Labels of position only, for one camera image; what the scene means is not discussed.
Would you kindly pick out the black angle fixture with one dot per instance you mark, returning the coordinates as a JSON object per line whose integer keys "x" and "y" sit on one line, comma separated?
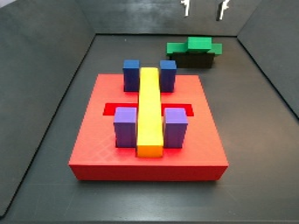
{"x": 193, "y": 59}

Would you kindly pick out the blue block right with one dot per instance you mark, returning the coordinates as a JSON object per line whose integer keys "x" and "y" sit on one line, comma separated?
{"x": 131, "y": 69}

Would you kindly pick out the blue block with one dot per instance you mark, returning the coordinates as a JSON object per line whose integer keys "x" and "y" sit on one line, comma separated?
{"x": 131, "y": 69}
{"x": 167, "y": 75}

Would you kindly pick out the yellow long block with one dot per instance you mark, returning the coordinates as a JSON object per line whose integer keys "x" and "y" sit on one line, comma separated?
{"x": 150, "y": 116}

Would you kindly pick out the blue block left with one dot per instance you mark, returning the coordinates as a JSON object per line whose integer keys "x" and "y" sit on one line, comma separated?
{"x": 167, "y": 75}

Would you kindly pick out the green zigzag block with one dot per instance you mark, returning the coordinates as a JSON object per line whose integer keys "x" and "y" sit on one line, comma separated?
{"x": 194, "y": 45}

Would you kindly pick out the purple block left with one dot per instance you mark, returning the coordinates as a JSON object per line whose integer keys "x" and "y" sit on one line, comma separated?
{"x": 174, "y": 127}

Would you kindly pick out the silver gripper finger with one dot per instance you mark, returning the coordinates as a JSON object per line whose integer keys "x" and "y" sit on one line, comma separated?
{"x": 223, "y": 7}
{"x": 186, "y": 4}

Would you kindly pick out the red base board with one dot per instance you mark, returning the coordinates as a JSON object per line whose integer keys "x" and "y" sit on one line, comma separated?
{"x": 98, "y": 160}

